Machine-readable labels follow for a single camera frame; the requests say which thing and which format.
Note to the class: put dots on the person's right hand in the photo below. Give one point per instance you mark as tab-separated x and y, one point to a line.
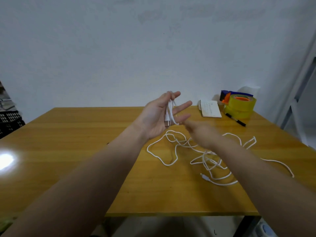
203	134

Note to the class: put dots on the person's left hand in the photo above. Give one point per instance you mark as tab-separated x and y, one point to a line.
151	118

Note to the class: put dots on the person's left middle finger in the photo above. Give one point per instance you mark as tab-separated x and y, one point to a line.
182	118

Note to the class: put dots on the person's left thumb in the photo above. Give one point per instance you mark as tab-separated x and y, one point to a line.
167	96

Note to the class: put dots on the person's right fingers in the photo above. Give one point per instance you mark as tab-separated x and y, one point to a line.
190	125

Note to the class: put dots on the person's right forearm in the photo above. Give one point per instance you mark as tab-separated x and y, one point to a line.
266	190

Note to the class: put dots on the person's left forearm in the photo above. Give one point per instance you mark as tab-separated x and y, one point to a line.
81	185

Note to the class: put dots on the white notebook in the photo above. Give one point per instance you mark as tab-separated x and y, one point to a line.
210	109

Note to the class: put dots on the black marker pen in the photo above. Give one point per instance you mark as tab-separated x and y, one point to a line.
236	120

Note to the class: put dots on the blue orange tape dispenser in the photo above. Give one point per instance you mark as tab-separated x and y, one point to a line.
226	95

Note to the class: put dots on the yellow tape roll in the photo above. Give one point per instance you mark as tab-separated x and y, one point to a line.
240	107

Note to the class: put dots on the white paper roll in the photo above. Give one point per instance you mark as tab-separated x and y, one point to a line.
251	90

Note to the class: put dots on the black table leg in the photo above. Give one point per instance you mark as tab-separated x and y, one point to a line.
246	225

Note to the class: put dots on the white blue container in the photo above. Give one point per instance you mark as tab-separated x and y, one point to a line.
265	229

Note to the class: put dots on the black plastic crate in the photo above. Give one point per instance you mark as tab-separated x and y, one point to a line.
9	122

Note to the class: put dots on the grey metal shelf frame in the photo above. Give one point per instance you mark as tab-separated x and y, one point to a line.
296	96

